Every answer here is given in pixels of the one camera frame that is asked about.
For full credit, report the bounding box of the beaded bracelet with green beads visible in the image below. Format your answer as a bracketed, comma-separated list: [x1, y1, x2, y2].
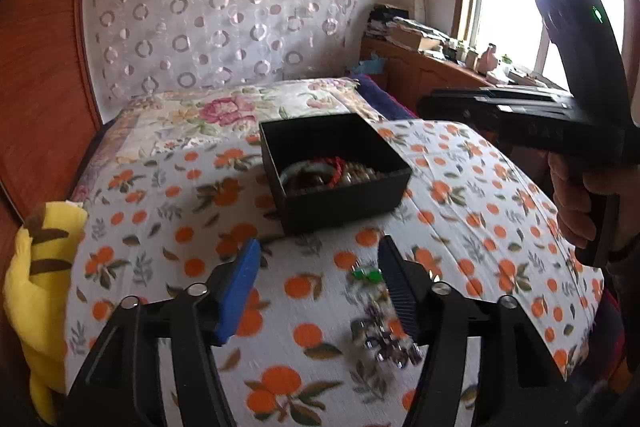
[347, 264, 426, 370]

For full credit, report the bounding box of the brown wooden bead bracelet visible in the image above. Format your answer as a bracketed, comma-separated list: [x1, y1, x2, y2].
[289, 173, 332, 196]

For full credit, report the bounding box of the pink bottle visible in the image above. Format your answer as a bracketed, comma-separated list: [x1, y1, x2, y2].
[477, 44, 499, 73]

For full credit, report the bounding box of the person's right hand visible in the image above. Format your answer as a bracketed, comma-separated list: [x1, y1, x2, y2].
[547, 153, 640, 254]

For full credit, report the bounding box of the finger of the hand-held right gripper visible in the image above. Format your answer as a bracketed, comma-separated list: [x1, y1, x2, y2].
[416, 96, 502, 144]
[430, 87, 572, 105]

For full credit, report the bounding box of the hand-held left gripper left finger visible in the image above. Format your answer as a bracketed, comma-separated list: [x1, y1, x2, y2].
[65, 238, 263, 427]

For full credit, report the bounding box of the orange fruit print cloth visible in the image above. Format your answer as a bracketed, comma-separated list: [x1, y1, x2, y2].
[65, 119, 606, 427]

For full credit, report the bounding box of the floral bedsheet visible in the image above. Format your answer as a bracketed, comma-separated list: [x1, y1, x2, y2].
[70, 76, 396, 202]

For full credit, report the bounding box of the dark blue blanket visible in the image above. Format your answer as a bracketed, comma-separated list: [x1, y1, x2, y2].
[355, 74, 418, 120]

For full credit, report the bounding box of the green jade bangle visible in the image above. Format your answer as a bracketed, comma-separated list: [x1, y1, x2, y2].
[279, 161, 322, 188]

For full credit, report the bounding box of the brown wooden cabinet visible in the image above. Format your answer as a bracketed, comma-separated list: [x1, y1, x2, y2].
[360, 38, 501, 118]

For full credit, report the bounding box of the brown wooden wardrobe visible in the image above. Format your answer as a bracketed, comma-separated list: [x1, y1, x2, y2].
[0, 0, 103, 228]

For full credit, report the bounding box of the yellow plush toy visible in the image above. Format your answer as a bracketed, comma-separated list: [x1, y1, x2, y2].
[2, 201, 88, 425]

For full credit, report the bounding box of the red bead bracelet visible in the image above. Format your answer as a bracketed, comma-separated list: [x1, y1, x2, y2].
[324, 156, 352, 188]

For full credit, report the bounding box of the white pearl bracelet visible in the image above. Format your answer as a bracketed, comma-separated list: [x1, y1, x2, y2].
[344, 163, 387, 186]

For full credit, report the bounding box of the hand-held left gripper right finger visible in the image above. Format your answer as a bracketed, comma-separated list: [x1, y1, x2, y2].
[377, 234, 566, 427]

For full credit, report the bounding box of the cardboard box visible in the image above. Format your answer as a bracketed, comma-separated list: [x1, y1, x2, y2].
[387, 27, 441, 52]

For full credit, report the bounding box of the blue paper bag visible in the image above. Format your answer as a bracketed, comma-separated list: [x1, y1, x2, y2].
[350, 53, 388, 76]

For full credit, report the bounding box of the black jewelry box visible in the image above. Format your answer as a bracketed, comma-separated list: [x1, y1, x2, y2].
[258, 113, 413, 236]

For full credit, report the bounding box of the pile of dark clothes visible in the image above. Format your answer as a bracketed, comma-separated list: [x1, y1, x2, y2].
[367, 4, 411, 40]

